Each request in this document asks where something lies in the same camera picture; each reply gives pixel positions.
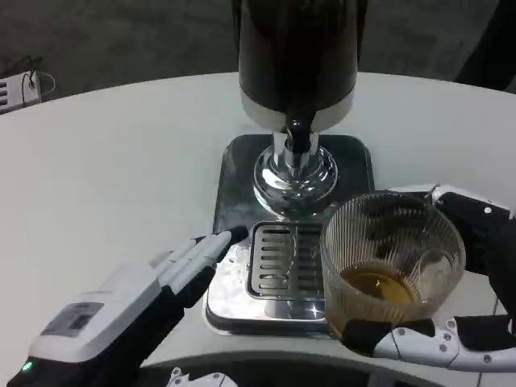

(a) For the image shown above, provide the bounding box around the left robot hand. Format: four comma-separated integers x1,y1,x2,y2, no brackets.
6,224,250,387

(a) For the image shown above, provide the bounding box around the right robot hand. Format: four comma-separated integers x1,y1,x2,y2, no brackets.
340,183,516,372

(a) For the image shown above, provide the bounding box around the clear ribbed glass cup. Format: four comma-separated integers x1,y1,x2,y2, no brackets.
320,192,468,339

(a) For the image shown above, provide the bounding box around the amber drink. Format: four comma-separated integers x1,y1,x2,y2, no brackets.
340,268,416,311

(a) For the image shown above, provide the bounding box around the steel slotted drip grid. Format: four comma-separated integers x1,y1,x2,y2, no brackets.
246,221,327,299

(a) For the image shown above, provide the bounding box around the steel dispenser base tray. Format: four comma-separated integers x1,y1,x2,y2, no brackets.
205,133,376,335

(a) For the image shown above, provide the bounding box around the black dispenser tap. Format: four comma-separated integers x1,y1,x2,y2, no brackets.
284,116,314,156

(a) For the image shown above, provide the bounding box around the white vented device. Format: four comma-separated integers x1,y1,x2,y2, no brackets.
0,72,41,116

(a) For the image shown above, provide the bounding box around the black drink dispenser chrome stand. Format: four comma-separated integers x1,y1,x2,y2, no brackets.
232,0,358,221

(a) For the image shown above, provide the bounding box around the thin looped cable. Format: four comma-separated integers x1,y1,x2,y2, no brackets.
22,56,56,102

